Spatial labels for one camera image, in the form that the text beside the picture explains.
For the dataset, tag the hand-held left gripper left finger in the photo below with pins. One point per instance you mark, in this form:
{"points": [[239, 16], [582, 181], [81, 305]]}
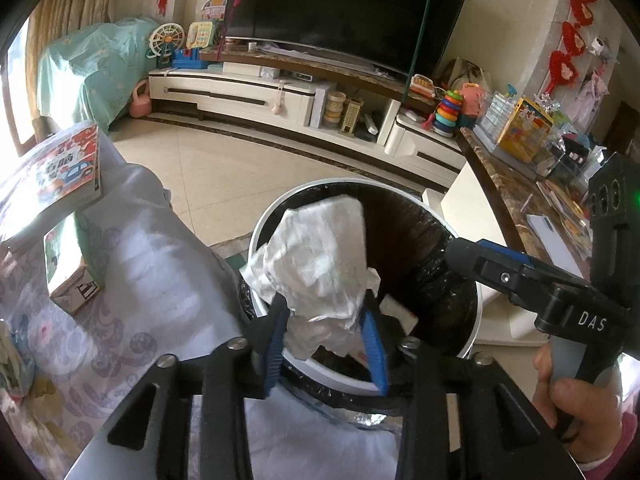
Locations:
{"points": [[272, 345]]}

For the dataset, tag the person's right hand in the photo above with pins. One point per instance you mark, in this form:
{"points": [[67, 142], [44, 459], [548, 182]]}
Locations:
{"points": [[590, 410]]}

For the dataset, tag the toy piano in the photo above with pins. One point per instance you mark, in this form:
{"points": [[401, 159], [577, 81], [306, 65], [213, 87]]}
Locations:
{"points": [[422, 86]]}

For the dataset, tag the black bin liner bag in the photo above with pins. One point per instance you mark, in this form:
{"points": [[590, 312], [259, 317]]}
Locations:
{"points": [[425, 240]]}

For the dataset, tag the pink hanging toy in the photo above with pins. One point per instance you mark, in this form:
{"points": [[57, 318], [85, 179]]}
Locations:
{"points": [[278, 102]]}

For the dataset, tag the yellow picture box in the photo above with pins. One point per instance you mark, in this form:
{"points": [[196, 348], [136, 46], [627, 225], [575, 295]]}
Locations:
{"points": [[525, 130]]}

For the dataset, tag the white television cabinet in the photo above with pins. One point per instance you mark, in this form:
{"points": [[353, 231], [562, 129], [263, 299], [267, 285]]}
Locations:
{"points": [[240, 97]]}

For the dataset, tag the car print book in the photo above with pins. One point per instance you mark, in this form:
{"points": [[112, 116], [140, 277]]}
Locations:
{"points": [[50, 175]]}

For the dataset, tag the house shaped toy board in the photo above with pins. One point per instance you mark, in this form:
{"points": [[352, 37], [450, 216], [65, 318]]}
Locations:
{"points": [[214, 5]]}

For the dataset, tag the stack of tape rolls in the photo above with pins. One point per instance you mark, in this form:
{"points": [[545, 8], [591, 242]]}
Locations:
{"points": [[334, 107]]}

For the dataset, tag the white paper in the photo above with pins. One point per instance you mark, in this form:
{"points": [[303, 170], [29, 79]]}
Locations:
{"points": [[315, 260]]}

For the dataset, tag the pink toy kettle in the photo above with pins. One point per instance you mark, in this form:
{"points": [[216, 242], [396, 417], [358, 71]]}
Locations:
{"points": [[141, 102]]}

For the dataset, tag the beige patterned curtain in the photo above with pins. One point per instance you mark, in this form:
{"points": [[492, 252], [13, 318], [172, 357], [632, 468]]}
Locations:
{"points": [[70, 0]]}

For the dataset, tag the clear plastic drawer organiser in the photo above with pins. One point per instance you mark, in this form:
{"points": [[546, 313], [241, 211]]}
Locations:
{"points": [[495, 117]]}

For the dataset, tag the white card scrap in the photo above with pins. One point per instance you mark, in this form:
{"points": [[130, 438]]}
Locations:
{"points": [[397, 315]]}

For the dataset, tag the black television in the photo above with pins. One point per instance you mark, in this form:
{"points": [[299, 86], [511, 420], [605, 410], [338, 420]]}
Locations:
{"points": [[340, 5]]}

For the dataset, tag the white security camera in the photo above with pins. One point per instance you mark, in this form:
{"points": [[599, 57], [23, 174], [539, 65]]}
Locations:
{"points": [[600, 46]]}

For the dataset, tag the white set-top box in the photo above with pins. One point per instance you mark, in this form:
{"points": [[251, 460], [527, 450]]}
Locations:
{"points": [[250, 69]]}

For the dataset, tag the colourful toy phone set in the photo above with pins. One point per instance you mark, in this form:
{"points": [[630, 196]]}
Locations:
{"points": [[200, 47]]}

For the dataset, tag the red heart garland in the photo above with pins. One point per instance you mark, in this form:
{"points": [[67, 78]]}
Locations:
{"points": [[570, 45]]}

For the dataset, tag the small green top carton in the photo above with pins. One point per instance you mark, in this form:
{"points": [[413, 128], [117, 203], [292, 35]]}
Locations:
{"points": [[70, 270]]}

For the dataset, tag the white trash bin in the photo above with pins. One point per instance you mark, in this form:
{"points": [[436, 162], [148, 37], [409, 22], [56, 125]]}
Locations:
{"points": [[256, 232]]}

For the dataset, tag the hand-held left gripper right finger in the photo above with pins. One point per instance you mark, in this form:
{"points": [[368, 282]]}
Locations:
{"points": [[375, 355]]}

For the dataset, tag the teal cloth covered furniture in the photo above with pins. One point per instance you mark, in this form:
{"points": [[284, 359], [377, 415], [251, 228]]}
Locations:
{"points": [[90, 70]]}

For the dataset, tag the marble top side cabinet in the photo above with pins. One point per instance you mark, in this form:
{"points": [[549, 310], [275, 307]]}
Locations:
{"points": [[500, 195]]}

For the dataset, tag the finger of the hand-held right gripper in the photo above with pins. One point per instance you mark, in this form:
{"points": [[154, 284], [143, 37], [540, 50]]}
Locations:
{"points": [[480, 267], [505, 251]]}

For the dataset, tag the toy ferris wheel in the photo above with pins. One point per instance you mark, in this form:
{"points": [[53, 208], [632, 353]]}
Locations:
{"points": [[162, 42]]}

